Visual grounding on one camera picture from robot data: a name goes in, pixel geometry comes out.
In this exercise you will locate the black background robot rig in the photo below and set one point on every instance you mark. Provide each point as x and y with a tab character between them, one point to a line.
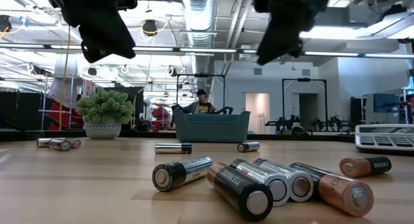
331	123
283	123

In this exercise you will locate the black ceiling dome camera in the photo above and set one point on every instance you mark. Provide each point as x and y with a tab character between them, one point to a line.
149	27

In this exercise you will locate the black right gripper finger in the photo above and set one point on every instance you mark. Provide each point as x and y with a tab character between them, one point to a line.
271	42
294	39

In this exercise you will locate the red background object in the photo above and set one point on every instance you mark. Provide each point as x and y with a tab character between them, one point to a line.
160	115

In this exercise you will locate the black partition panel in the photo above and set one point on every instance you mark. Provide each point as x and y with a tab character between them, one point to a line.
19	110

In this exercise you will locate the teal rectangular plastic bin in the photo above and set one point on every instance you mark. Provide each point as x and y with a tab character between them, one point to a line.
211	128

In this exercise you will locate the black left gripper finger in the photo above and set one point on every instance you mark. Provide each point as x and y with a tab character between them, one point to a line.
93	42
119	42

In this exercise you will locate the person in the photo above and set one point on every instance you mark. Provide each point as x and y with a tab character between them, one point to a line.
202	105

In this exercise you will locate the green plant in patterned pot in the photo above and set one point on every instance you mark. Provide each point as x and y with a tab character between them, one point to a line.
105	110

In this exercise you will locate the black stand frame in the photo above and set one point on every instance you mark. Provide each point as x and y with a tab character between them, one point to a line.
304	79
200	75

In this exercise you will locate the grey desk calculator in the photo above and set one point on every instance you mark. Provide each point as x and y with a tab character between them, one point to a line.
385	140

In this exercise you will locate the red background panel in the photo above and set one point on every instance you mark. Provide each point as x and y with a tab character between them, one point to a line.
66	120

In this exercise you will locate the black background robot arm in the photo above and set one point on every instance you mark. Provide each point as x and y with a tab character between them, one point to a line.
224	110

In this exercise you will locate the black aluminium rig frame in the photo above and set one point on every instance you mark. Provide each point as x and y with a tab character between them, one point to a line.
32	135

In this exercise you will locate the large silver ventilation duct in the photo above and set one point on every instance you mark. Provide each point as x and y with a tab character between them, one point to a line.
198	17

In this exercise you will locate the long ceiling light bar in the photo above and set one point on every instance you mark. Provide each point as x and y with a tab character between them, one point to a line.
207	50

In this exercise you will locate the grey background monitor cabinet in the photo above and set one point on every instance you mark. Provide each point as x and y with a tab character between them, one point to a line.
385	104

